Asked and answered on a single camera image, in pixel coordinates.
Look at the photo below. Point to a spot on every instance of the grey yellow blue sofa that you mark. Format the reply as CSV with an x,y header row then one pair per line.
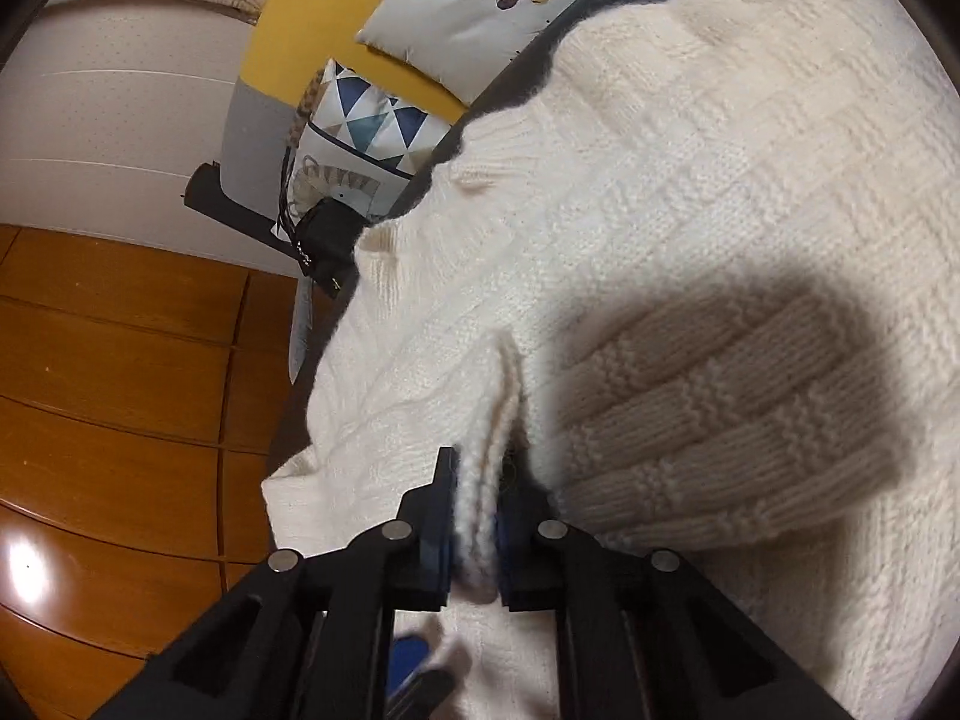
x,y
300,22

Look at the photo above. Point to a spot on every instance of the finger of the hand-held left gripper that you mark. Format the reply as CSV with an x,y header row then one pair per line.
x,y
411,660

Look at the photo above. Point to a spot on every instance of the white knit sweater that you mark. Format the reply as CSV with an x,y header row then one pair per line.
x,y
675,202

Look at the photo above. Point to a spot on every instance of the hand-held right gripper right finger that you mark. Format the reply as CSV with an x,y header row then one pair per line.
x,y
517,562

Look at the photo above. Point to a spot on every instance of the deer print pillow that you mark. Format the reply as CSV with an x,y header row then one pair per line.
x,y
465,22

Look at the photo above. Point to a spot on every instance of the triangle pattern pillow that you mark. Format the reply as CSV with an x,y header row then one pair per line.
x,y
367,116

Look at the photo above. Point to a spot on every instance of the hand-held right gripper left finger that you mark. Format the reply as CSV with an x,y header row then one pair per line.
x,y
435,540

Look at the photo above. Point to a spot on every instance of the black handbag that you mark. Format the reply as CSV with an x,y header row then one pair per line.
x,y
330,232

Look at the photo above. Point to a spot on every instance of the cat print pillow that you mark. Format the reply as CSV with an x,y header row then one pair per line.
x,y
337,180

